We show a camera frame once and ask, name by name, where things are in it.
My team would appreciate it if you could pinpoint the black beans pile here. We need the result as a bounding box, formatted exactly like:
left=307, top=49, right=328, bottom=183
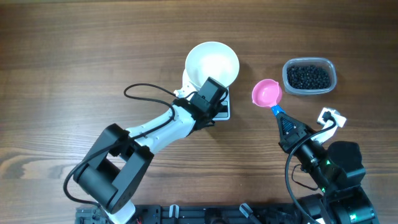
left=287, top=65, right=331, bottom=90

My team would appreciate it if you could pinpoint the white digital kitchen scale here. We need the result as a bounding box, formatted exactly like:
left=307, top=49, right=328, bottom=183
left=174, top=69, right=231, bottom=121

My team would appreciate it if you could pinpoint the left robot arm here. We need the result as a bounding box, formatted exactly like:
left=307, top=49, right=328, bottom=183
left=67, top=77, right=229, bottom=223

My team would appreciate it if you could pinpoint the white bowl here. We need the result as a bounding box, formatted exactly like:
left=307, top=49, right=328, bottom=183
left=185, top=42, right=240, bottom=89

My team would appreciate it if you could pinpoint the left black camera cable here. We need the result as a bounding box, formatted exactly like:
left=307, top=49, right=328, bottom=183
left=63, top=82, right=200, bottom=208

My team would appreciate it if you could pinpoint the clear plastic container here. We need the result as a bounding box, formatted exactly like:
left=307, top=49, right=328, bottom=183
left=282, top=57, right=337, bottom=96

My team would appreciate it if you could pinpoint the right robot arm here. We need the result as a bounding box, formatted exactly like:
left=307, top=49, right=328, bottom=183
left=275, top=111, right=379, bottom=223

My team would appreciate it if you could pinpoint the pink scoop blue handle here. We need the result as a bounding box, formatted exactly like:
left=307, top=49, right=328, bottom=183
left=251, top=79, right=284, bottom=116

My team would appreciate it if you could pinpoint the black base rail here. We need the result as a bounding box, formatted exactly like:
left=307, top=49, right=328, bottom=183
left=74, top=203, right=312, bottom=224

